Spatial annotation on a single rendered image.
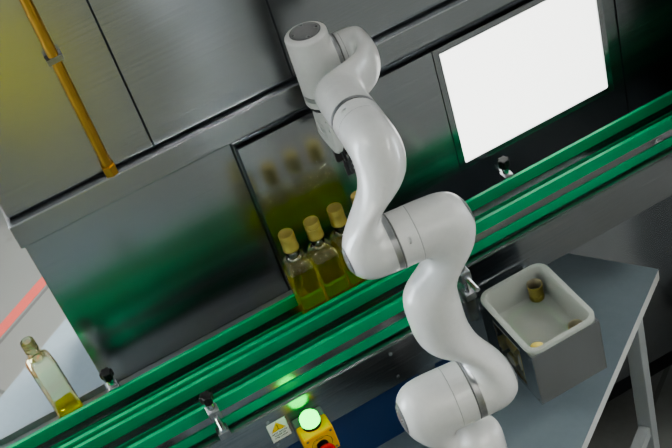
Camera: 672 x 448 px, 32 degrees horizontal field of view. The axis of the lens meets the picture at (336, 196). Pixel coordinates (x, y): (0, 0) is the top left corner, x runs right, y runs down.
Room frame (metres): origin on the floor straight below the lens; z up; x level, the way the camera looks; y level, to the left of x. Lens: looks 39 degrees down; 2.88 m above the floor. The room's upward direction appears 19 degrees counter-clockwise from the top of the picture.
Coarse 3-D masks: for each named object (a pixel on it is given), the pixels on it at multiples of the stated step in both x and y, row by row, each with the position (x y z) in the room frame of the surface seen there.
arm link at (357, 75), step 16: (336, 32) 1.93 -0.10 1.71; (352, 32) 1.91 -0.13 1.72; (352, 48) 1.88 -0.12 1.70; (368, 48) 1.83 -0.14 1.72; (352, 64) 1.79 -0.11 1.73; (368, 64) 1.80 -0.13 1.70; (320, 80) 1.77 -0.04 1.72; (336, 80) 1.74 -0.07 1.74; (352, 80) 1.73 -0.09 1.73; (368, 80) 1.79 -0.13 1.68; (320, 96) 1.73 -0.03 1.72; (336, 96) 1.69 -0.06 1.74; (352, 96) 1.66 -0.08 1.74; (368, 96) 1.67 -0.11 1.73
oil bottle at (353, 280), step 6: (330, 234) 1.92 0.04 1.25; (336, 234) 1.89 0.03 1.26; (330, 240) 1.91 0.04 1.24; (336, 240) 1.88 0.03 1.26; (336, 246) 1.88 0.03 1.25; (342, 258) 1.87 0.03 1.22; (342, 264) 1.88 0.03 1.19; (348, 270) 1.87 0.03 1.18; (348, 276) 1.87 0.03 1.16; (354, 276) 1.87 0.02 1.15; (354, 282) 1.87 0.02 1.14; (360, 282) 1.87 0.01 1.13
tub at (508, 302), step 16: (528, 272) 1.86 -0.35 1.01; (544, 272) 1.85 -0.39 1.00; (496, 288) 1.84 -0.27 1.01; (512, 288) 1.85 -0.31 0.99; (544, 288) 1.85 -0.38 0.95; (560, 288) 1.79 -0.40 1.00; (496, 304) 1.83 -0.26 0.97; (512, 304) 1.84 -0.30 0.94; (528, 304) 1.83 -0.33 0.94; (544, 304) 1.81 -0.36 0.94; (560, 304) 1.79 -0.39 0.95; (576, 304) 1.73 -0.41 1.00; (512, 320) 1.80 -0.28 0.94; (528, 320) 1.78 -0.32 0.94; (544, 320) 1.77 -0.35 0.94; (560, 320) 1.75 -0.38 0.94; (592, 320) 1.66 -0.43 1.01; (512, 336) 1.69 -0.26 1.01; (528, 336) 1.74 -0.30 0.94; (544, 336) 1.72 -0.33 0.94; (560, 336) 1.64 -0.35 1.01; (528, 352) 1.64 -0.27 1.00
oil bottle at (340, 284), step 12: (312, 252) 1.87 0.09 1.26; (324, 252) 1.86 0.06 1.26; (336, 252) 1.86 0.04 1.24; (324, 264) 1.85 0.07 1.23; (336, 264) 1.86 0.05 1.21; (324, 276) 1.85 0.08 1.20; (336, 276) 1.86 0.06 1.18; (324, 288) 1.85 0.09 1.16; (336, 288) 1.86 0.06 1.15; (348, 288) 1.86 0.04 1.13
